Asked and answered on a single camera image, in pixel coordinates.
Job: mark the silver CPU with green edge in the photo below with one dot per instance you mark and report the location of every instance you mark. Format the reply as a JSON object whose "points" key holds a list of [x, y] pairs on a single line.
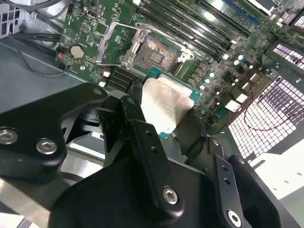
{"points": [[166, 102]]}

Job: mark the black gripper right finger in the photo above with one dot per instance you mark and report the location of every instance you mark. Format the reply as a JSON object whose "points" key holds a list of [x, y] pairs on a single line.
{"points": [[225, 190]]}

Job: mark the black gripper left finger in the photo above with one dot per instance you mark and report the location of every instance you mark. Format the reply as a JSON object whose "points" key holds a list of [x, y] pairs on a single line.
{"points": [[164, 180]]}

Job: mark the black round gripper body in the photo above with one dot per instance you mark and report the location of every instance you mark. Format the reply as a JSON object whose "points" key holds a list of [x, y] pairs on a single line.
{"points": [[107, 194]]}

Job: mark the metal socket cover frame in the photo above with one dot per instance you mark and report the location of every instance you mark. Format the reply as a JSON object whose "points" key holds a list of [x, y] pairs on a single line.
{"points": [[105, 44]]}

